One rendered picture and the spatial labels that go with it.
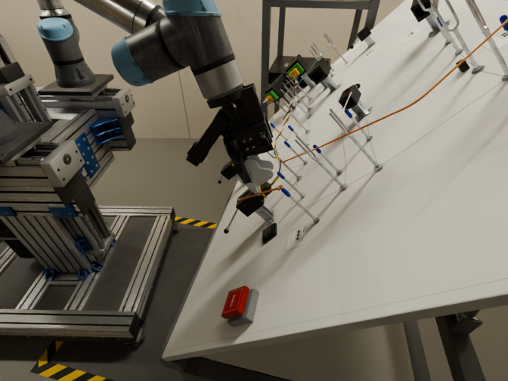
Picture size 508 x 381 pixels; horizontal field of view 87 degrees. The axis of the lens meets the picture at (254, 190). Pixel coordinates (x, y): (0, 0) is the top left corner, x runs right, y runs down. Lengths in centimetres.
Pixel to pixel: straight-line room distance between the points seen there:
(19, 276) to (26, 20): 230
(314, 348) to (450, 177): 56
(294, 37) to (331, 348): 250
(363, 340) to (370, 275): 48
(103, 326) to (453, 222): 150
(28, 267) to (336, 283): 189
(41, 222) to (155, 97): 194
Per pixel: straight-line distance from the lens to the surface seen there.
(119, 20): 65
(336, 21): 286
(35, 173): 103
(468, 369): 70
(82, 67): 143
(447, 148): 48
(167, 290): 186
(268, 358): 80
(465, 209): 39
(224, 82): 45
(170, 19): 48
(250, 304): 51
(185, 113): 313
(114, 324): 161
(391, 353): 87
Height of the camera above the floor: 156
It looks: 41 degrees down
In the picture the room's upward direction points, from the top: straight up
